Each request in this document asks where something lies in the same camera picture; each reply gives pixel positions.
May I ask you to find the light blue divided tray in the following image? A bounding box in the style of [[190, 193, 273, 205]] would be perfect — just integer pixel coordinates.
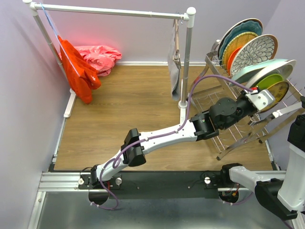
[[231, 59, 287, 83]]

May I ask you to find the lime green plate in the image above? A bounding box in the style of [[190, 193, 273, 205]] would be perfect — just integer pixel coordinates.
[[256, 73, 283, 90]]

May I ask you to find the dark yellow patterned plate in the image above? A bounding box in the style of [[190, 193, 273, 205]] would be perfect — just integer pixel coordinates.
[[261, 81, 289, 113]]

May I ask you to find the orange plastic plate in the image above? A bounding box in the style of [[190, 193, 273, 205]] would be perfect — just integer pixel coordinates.
[[227, 46, 242, 73]]

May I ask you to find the white striped plate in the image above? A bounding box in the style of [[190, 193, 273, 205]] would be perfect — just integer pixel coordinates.
[[246, 60, 296, 88]]

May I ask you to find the brown rim floral plate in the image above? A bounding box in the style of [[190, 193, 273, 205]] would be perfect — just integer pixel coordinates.
[[230, 34, 278, 76]]

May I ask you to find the woven bamboo plate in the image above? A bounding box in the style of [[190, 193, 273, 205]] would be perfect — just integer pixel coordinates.
[[222, 31, 258, 66]]

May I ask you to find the teal scalloped plate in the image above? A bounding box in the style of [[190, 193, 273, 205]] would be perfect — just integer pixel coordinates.
[[218, 20, 263, 64]]

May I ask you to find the large floral ceramic plate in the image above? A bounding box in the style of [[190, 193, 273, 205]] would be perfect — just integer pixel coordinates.
[[217, 18, 264, 55]]

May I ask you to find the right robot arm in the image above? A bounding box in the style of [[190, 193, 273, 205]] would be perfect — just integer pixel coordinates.
[[216, 96, 305, 220]]

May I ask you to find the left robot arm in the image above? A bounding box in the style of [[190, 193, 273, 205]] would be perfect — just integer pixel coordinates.
[[89, 94, 265, 188]]

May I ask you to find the metal dish rack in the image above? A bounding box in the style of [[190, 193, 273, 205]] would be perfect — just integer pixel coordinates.
[[188, 39, 305, 161]]

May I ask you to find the grey panda towel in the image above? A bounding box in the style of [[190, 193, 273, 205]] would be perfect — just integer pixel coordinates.
[[167, 25, 181, 101]]

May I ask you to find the beige clip hanger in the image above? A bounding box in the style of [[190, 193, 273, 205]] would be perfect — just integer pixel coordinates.
[[173, 19, 182, 69]]

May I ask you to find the pink plastic bag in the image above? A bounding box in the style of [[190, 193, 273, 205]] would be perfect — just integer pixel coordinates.
[[74, 45, 122, 77]]

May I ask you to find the orange garment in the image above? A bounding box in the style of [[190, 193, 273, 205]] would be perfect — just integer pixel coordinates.
[[59, 36, 102, 104]]

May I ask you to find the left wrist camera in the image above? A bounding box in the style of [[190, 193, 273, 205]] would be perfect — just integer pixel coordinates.
[[245, 89, 275, 112]]

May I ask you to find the white clothes rack frame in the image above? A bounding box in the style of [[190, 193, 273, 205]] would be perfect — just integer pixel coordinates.
[[23, 0, 196, 121]]

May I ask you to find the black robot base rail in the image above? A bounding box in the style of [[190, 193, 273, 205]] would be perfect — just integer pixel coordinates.
[[78, 170, 255, 200]]

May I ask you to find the blue wire hanger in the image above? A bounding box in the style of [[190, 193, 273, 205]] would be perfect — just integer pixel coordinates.
[[40, 2, 80, 77]]

